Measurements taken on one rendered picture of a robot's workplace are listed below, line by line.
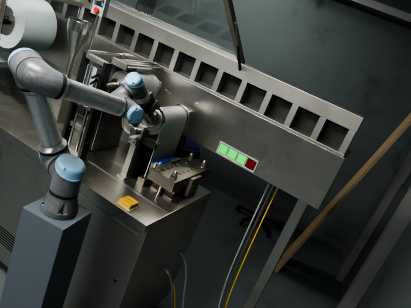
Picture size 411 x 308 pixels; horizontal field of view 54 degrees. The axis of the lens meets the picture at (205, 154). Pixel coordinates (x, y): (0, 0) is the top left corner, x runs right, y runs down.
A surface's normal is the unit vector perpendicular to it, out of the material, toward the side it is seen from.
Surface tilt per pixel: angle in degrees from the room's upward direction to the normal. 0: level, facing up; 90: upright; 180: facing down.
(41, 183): 90
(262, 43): 90
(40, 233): 90
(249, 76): 90
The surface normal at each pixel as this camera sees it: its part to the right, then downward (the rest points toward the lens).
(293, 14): -0.30, 0.22
